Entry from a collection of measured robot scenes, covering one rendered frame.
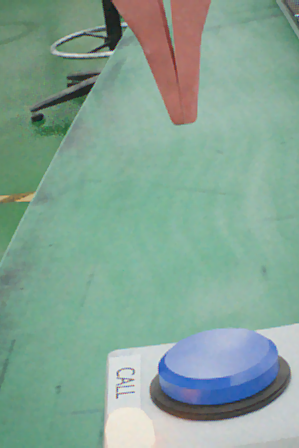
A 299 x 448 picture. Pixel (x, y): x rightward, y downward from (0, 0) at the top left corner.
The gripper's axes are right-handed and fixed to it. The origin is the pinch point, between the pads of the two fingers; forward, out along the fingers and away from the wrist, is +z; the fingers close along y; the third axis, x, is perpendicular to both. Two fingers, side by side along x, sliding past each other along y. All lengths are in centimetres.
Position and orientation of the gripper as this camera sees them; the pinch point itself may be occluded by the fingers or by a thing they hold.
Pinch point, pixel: (180, 92)
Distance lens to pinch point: 35.9
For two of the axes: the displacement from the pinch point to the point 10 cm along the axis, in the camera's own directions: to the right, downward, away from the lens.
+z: 1.4, 9.2, 3.8
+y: 9.9, -1.3, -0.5
